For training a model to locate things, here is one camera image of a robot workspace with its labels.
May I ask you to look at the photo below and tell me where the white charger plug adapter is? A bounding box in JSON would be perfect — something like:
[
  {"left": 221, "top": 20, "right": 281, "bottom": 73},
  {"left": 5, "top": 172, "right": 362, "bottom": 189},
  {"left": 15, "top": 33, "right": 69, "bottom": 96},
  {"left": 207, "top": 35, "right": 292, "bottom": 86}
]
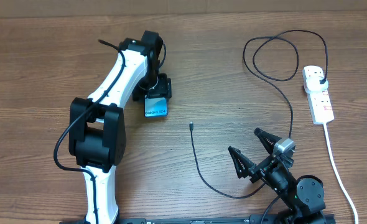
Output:
[{"left": 304, "top": 77, "right": 328, "bottom": 94}]

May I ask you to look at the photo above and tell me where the white power strip cord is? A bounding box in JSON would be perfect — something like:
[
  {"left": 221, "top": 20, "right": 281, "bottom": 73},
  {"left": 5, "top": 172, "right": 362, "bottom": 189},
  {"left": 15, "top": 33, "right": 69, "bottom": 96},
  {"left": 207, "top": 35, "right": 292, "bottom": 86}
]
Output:
[{"left": 322, "top": 122, "right": 360, "bottom": 224}]

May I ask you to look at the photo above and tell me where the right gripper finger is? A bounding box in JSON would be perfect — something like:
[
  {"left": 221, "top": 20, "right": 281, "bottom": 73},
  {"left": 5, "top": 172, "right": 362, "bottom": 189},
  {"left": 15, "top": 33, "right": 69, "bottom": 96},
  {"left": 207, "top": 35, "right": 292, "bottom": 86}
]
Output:
[
  {"left": 254, "top": 128, "right": 281, "bottom": 154},
  {"left": 228, "top": 146, "right": 256, "bottom": 179}
]

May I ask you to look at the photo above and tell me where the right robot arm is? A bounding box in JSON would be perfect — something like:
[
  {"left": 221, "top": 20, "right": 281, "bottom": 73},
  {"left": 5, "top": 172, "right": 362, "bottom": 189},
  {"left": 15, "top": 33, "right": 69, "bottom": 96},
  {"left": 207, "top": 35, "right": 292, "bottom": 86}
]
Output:
[{"left": 228, "top": 128, "right": 328, "bottom": 223}]

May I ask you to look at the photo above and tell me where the Galaxy S24+ smartphone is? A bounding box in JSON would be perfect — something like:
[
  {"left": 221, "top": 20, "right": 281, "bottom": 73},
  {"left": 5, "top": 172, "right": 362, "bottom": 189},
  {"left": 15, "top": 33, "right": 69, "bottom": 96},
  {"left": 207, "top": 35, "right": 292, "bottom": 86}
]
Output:
[{"left": 144, "top": 98, "right": 168, "bottom": 118}]

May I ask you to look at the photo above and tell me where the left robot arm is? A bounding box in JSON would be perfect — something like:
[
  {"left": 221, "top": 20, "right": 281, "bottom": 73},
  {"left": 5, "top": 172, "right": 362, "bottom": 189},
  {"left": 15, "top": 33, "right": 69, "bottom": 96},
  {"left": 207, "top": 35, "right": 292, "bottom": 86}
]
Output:
[{"left": 68, "top": 30, "right": 172, "bottom": 223}]

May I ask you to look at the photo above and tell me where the white power strip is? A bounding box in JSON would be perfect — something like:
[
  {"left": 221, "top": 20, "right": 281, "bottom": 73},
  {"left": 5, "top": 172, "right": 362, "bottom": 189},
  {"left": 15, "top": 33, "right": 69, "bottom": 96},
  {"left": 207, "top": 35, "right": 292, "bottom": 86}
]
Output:
[{"left": 302, "top": 65, "right": 334, "bottom": 124}]

